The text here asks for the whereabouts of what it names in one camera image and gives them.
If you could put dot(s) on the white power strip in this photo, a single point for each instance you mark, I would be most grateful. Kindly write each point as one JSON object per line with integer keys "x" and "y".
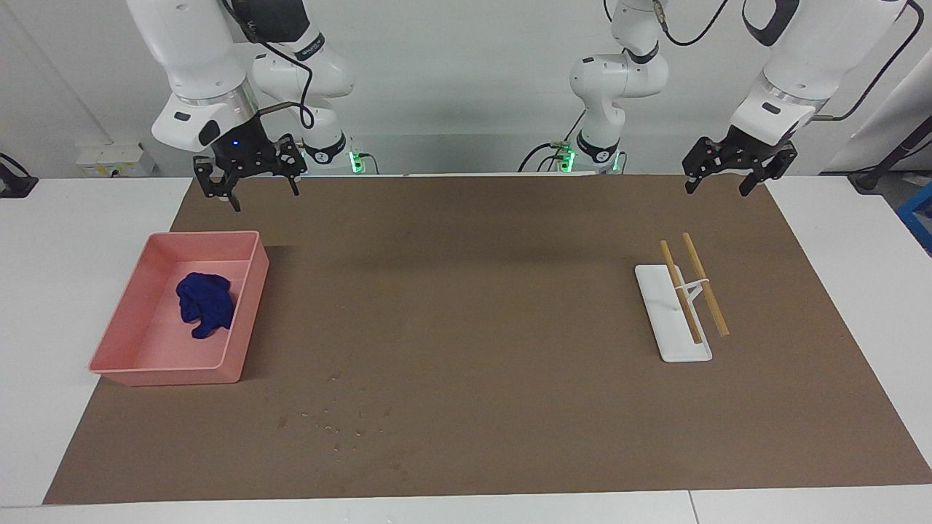
{"x": 109, "y": 161}

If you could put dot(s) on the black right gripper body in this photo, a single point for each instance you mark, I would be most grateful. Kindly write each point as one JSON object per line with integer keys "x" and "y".
{"x": 244, "y": 153}

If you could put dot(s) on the black tripod stand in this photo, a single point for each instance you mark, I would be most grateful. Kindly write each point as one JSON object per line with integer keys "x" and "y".
{"x": 866, "y": 180}

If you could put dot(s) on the black clamp mount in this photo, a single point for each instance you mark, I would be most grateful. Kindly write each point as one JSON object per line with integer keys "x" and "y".
{"x": 14, "y": 185}

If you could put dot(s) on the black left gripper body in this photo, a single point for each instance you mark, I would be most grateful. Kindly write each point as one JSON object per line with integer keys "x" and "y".
{"x": 746, "y": 149}

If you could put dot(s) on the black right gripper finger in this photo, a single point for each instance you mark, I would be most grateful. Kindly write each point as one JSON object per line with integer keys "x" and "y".
{"x": 293, "y": 185}
{"x": 234, "y": 196}

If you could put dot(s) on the brown table mat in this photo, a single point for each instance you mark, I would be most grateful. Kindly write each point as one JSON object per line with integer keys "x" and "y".
{"x": 473, "y": 327}

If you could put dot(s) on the pink plastic bin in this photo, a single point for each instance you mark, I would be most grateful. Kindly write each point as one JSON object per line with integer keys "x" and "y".
{"x": 153, "y": 349}

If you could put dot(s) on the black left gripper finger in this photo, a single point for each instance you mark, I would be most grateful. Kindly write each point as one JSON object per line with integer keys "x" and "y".
{"x": 692, "y": 183}
{"x": 748, "y": 183}

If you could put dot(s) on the blue metal frame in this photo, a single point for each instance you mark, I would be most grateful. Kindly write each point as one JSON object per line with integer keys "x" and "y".
{"x": 919, "y": 211}

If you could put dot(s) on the spilled water droplets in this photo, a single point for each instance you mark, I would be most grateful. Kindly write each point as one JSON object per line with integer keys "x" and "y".
{"x": 282, "y": 420}

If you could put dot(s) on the dark blue towel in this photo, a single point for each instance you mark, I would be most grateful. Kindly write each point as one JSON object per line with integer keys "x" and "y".
{"x": 207, "y": 302}

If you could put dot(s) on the wooden rack rod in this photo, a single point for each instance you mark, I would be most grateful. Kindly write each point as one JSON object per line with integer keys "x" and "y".
{"x": 681, "y": 292}
{"x": 705, "y": 285}

